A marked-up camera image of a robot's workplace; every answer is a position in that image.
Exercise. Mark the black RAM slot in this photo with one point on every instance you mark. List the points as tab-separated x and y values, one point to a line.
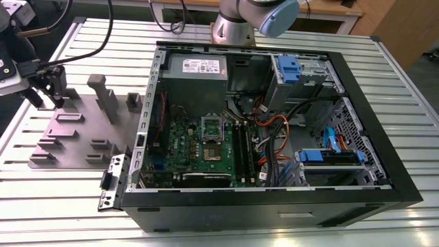
237	149
248	149

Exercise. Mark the grey metal disk bay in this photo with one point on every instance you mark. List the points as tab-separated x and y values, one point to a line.
332	168

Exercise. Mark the green motherboard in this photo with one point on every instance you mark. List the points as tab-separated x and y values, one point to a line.
184	133

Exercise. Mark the grey power supply unit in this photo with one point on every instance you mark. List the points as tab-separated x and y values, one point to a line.
192	97

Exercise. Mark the wooden desk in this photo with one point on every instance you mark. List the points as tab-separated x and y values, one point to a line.
328	10

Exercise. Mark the grey metal card bracket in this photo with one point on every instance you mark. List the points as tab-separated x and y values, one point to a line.
117	160

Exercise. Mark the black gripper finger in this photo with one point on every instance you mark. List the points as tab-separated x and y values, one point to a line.
33	96
56	82

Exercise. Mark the hard disk in blue carrier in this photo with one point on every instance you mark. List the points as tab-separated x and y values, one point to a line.
312	155

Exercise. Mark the wooden cabinet panel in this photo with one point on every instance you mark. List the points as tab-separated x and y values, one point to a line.
404	25

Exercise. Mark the blue plastic drive latch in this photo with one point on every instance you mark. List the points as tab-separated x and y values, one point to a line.
289	69

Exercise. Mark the black open PC case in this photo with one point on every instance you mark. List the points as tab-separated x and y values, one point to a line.
240	213

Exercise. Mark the black graphics card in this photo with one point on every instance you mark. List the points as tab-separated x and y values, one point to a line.
205	180

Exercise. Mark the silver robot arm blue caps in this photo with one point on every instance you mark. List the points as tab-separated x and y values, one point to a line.
232	31

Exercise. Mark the white desk frame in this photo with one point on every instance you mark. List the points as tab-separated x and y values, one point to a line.
156	13

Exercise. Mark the blue expansion slot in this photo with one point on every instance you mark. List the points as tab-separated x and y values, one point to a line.
158	163

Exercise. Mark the blue video port connector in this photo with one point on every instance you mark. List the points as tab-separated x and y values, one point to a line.
105	180

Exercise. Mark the grey plastic parts rack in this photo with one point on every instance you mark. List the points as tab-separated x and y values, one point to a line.
88	133

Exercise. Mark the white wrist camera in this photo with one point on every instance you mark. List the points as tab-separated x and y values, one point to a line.
9	86
24	14

